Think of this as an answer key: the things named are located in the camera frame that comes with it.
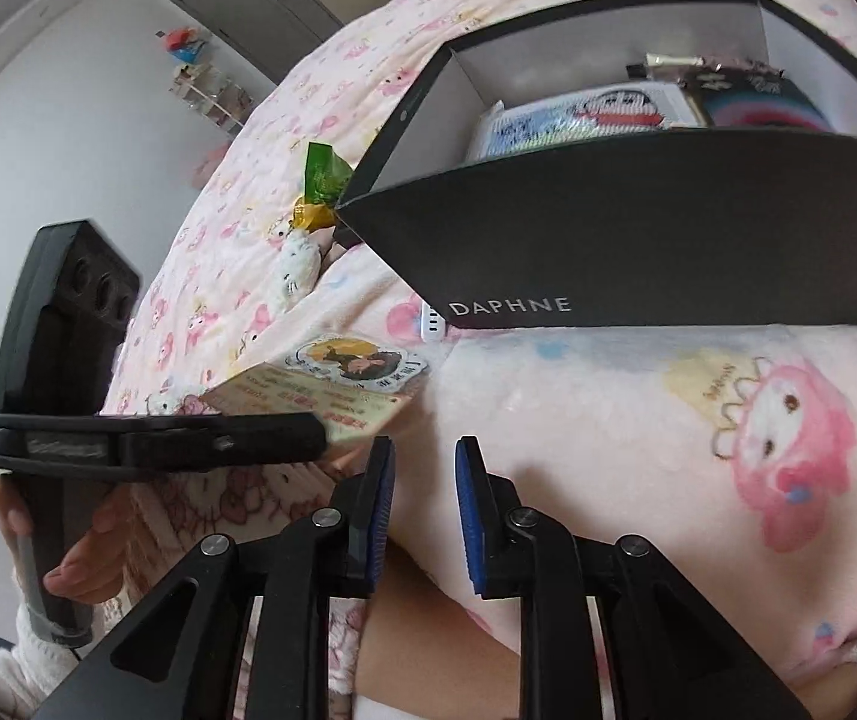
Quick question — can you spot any grey door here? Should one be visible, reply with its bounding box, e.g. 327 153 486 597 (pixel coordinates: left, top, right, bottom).
154 0 347 83

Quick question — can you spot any yellow pink printed packet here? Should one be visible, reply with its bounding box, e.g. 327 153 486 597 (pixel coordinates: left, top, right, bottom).
199 364 425 458

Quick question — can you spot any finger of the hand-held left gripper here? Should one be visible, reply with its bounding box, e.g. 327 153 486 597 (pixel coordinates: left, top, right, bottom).
117 411 326 475

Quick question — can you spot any green yellow snack packet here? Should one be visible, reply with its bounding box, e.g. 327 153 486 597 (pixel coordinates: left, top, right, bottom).
289 141 358 235

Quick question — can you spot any blue cartoon pouch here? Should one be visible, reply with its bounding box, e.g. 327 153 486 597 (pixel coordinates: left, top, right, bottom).
474 82 692 162

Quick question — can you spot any black pink packet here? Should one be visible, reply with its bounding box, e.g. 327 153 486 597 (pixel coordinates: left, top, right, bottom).
699 79 838 132

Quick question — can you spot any pink printed blanket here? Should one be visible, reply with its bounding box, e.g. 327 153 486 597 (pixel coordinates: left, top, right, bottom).
98 0 857 720

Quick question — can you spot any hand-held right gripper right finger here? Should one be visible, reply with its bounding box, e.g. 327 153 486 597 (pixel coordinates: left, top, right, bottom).
454 435 812 720

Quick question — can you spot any red blue toy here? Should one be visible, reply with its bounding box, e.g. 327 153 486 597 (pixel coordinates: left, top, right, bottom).
157 26 212 65

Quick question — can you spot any white storage rack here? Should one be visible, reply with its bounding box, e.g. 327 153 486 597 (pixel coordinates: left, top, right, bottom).
169 64 253 136

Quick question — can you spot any black cardboard box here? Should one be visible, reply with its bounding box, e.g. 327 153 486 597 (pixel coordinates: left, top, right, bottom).
334 0 857 331

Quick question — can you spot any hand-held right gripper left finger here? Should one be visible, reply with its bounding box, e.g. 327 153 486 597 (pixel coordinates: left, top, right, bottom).
31 435 397 720

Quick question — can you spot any person's bare leg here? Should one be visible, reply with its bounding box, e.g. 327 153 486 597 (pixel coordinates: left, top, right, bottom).
357 540 527 720

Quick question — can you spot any white plush cat toy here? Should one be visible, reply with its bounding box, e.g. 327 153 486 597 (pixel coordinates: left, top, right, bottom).
271 217 325 308

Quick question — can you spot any person's left hand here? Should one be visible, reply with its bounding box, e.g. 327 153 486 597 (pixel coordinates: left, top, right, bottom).
0 476 133 605

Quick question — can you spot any person's left forearm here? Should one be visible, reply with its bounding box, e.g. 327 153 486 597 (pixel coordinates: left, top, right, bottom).
0 600 92 720

